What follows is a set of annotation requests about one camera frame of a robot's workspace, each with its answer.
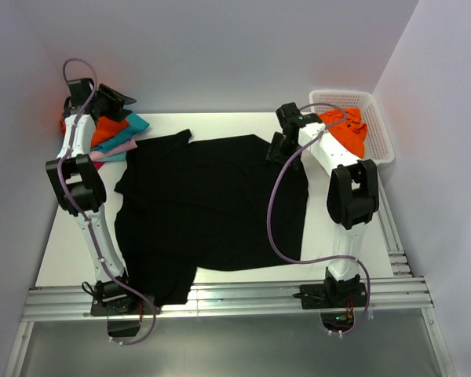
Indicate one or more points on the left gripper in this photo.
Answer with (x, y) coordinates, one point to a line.
(112, 101)

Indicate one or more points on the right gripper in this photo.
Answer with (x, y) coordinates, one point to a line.
(279, 145)

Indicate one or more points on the black t shirt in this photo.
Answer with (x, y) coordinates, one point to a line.
(190, 204)

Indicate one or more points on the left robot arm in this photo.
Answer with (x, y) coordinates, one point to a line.
(77, 185)

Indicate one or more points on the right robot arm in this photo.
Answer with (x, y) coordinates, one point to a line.
(352, 197)

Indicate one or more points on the orange folded t shirt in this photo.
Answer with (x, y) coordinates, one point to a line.
(106, 129)

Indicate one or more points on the teal folded t shirt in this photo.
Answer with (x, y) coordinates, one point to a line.
(137, 126)

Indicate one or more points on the pink folded t shirt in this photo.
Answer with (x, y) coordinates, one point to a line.
(111, 152)

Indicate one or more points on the magenta folded t shirt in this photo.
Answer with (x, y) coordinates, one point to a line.
(98, 164)

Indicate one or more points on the orange crumpled t shirt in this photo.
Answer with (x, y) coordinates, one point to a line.
(351, 133)

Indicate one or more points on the white plastic basket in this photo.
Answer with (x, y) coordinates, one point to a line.
(377, 143)

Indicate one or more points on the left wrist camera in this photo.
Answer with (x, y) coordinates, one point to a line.
(80, 90)

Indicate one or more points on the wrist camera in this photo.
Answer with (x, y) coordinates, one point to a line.
(80, 90)
(288, 112)

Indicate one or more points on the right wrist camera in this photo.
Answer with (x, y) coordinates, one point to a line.
(288, 112)

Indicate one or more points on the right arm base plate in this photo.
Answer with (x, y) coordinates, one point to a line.
(332, 294)

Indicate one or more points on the aluminium mounting rail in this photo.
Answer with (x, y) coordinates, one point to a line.
(222, 300)

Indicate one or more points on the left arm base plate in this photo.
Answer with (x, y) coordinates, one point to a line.
(109, 299)

